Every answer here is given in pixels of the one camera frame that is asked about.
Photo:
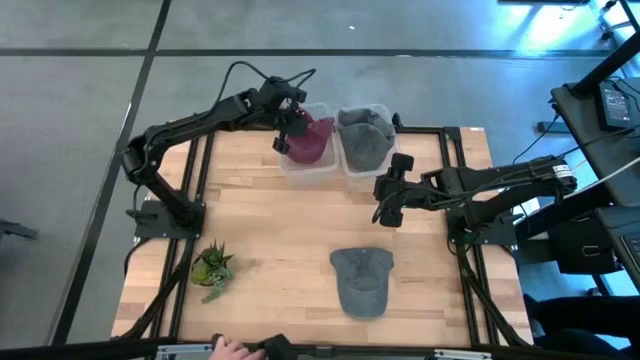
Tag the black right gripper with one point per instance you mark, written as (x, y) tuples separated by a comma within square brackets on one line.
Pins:
[(397, 195)]

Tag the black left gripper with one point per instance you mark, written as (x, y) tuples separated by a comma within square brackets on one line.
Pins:
[(286, 117)]

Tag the maroon baseball cap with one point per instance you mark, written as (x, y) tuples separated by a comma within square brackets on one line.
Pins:
[(310, 147)]

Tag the grey baseball cap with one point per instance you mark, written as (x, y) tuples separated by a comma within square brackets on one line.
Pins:
[(365, 145), (361, 280)]

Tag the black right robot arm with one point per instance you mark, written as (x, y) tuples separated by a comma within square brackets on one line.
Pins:
[(500, 175)]

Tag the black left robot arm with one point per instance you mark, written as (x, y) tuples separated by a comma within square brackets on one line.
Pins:
[(200, 120)]

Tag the clear plastic bin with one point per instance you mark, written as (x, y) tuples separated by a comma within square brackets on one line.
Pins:
[(350, 172), (307, 175)]

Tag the potted green succulent plant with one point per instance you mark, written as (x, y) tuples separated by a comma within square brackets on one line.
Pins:
[(210, 270)]

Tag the black drawer cabinet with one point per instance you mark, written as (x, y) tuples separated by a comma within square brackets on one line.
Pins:
[(585, 240)]

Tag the dark grey desk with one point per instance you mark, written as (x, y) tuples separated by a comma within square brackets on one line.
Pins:
[(590, 140)]

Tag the person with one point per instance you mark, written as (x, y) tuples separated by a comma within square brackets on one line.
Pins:
[(585, 312)]

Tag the person's hand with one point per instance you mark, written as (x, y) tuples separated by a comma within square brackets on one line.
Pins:
[(232, 351)]

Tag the black power adapter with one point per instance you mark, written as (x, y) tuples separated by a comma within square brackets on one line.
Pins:
[(616, 106)]

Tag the dark chair base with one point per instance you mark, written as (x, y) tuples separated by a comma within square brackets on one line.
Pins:
[(15, 230)]

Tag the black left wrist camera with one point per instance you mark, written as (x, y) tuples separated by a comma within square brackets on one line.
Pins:
[(295, 94)]

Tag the black aluminium frame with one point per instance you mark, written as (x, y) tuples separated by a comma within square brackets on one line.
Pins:
[(452, 134)]

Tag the silver aluminium bracket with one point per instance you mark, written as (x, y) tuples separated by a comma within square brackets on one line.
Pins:
[(182, 352), (462, 355)]

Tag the black metal post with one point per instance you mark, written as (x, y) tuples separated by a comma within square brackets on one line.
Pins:
[(607, 65)]

